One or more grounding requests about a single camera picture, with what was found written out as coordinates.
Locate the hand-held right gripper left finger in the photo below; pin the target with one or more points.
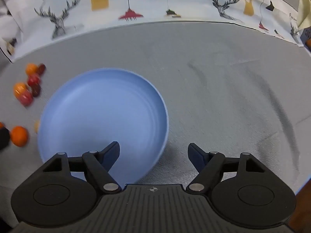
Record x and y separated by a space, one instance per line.
112 151

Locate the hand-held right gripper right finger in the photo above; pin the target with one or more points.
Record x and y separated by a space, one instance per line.
195 155

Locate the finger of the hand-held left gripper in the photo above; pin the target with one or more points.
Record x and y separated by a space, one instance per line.
4 138

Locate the orange mandarin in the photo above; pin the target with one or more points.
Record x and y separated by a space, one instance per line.
19 136

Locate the yellow round fruit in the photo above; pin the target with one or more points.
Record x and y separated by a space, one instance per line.
37 126

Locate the blue plate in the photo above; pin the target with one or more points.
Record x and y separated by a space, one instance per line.
104 116

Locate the small red fruit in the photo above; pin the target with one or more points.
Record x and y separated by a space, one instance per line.
33 79
25 99

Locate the dark red date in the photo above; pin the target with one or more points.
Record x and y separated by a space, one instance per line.
42 69
36 91

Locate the deer and lamp printed cloth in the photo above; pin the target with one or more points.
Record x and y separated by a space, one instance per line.
150 0

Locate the blue crate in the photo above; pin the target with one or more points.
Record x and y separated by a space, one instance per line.
307 35

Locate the pale yellow cloth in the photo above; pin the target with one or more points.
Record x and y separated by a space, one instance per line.
305 7

